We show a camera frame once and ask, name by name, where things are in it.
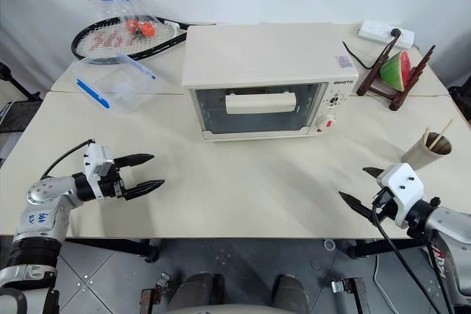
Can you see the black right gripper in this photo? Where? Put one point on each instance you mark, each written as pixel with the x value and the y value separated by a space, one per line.
pixel 385 206

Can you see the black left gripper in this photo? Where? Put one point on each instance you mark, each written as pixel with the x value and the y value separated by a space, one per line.
pixel 110 188

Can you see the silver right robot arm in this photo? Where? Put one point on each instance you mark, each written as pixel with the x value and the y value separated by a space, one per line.
pixel 447 229

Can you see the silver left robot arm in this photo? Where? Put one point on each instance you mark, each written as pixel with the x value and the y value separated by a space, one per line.
pixel 44 196

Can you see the cream toaster oven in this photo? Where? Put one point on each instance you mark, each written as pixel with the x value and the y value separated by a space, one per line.
pixel 257 53

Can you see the black table leg bar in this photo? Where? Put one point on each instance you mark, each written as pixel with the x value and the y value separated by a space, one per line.
pixel 121 246
pixel 382 248

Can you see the beige skewer cup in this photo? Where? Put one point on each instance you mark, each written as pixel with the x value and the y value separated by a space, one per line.
pixel 419 156

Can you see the small clear cap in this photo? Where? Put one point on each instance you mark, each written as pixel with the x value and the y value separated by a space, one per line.
pixel 328 245

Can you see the short wooden skewer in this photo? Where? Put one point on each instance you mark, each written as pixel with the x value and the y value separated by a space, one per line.
pixel 427 134

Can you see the clear box with blue clips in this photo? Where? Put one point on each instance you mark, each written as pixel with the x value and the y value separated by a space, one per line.
pixel 121 91

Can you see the dark wooden stand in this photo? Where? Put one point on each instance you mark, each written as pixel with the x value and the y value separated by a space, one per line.
pixel 399 97

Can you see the long wooden skewer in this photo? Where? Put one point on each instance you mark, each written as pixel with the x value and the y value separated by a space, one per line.
pixel 445 130

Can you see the watermelon slice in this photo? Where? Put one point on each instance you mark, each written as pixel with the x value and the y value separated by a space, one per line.
pixel 395 71

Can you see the dark rounded shape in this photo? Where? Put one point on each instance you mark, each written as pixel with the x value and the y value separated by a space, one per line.
pixel 290 293

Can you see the black object beside table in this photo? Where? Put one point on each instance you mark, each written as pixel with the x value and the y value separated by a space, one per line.
pixel 461 99

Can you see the red tomato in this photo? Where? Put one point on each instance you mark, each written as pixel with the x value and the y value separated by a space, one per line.
pixel 132 26
pixel 148 30

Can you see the black tennis racket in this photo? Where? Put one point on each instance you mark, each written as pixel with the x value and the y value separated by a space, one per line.
pixel 74 45

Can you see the black stand beside table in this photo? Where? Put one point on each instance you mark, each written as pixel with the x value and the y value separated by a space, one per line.
pixel 14 84

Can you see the white power strip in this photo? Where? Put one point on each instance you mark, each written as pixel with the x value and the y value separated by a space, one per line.
pixel 375 30

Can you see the black power plug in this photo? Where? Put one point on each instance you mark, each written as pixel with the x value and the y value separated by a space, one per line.
pixel 395 32

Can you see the clear plastic bag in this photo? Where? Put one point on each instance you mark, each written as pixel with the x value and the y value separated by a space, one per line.
pixel 112 9

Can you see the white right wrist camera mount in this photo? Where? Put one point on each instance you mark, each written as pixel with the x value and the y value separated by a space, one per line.
pixel 403 185

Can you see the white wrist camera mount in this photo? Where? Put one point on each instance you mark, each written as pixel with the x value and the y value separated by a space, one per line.
pixel 96 159
pixel 403 185

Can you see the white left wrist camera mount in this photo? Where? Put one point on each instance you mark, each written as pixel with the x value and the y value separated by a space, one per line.
pixel 96 159

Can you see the metal caster bracket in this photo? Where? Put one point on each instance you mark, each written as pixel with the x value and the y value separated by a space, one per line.
pixel 158 286
pixel 349 292

